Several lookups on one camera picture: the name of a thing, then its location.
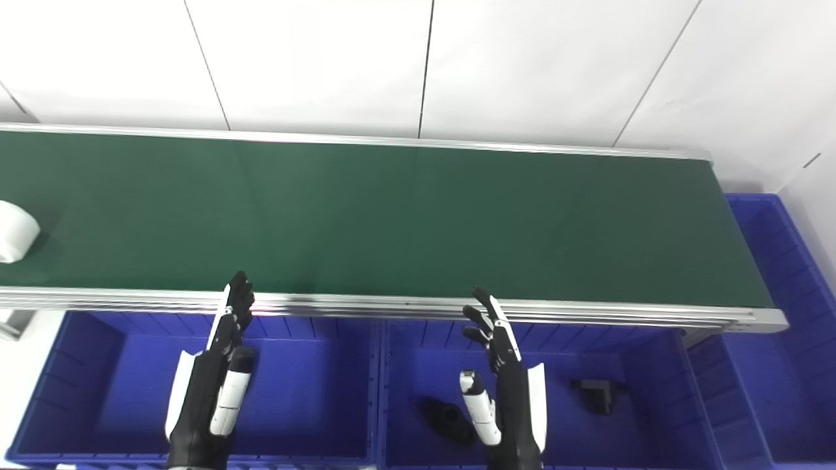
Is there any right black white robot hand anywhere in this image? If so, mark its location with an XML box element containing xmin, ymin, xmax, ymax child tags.
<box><xmin>458</xmin><ymin>287</ymin><xmax>549</xmax><ymax>470</ymax></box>

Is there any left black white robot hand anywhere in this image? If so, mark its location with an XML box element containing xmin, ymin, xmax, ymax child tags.
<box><xmin>164</xmin><ymin>271</ymin><xmax>257</xmax><ymax>470</ymax></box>

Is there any white cylindrical plastic part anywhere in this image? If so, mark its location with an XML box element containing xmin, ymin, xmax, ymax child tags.
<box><xmin>0</xmin><ymin>200</ymin><xmax>41</xmax><ymax>264</ymax></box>

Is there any black oval plastic part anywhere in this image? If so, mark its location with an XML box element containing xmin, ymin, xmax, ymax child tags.
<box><xmin>420</xmin><ymin>396</ymin><xmax>478</xmax><ymax>447</ymax></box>

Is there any blue plastic bin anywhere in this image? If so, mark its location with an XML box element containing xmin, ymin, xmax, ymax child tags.
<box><xmin>376</xmin><ymin>319</ymin><xmax>726</xmax><ymax>470</ymax></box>
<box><xmin>5</xmin><ymin>310</ymin><xmax>381</xmax><ymax>468</ymax></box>
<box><xmin>686</xmin><ymin>193</ymin><xmax>836</xmax><ymax>470</ymax></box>

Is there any black angular plastic part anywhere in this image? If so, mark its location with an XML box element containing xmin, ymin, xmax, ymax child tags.
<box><xmin>570</xmin><ymin>379</ymin><xmax>630</xmax><ymax>416</ymax></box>

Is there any green conveyor belt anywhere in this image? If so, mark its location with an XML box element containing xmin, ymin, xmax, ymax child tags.
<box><xmin>0</xmin><ymin>122</ymin><xmax>790</xmax><ymax>334</ymax></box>
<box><xmin>0</xmin><ymin>131</ymin><xmax>775</xmax><ymax>309</ymax></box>

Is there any aluminium conveyor support leg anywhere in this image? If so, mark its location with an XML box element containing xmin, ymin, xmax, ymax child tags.
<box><xmin>679</xmin><ymin>328</ymin><xmax>724</xmax><ymax>348</ymax></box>
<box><xmin>0</xmin><ymin>310</ymin><xmax>35</xmax><ymax>342</ymax></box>

